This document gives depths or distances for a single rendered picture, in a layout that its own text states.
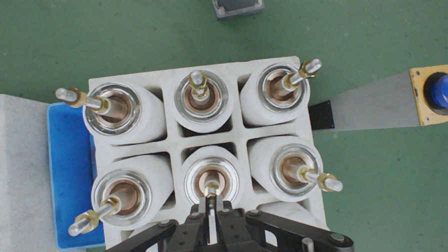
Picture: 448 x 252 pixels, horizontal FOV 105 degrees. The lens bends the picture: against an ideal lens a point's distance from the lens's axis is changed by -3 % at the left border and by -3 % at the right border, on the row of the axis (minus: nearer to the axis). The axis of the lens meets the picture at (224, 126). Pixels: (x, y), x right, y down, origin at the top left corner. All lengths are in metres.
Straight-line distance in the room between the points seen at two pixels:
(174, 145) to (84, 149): 0.30
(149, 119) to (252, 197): 0.22
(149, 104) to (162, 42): 0.34
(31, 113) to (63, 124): 0.06
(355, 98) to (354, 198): 0.38
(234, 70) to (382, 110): 0.24
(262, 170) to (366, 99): 0.20
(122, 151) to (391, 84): 0.42
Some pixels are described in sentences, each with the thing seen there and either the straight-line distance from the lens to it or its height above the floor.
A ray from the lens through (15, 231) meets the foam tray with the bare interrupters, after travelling 0.50.
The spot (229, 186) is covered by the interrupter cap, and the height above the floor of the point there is 0.25.
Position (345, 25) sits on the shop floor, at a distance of 0.74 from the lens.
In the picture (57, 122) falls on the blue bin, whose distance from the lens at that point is 0.52.
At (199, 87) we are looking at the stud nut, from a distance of 0.18.
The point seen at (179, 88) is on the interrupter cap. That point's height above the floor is 0.25.
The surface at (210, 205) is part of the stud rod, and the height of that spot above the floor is 0.34.
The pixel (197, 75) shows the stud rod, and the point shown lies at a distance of 0.17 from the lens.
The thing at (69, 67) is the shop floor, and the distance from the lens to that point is 0.67.
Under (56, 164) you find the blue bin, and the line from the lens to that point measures 0.51.
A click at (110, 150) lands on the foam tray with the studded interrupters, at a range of 0.36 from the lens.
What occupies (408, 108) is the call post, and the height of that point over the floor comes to 0.30.
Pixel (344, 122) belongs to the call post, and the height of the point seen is 0.19.
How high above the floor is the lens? 0.50
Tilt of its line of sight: 84 degrees down
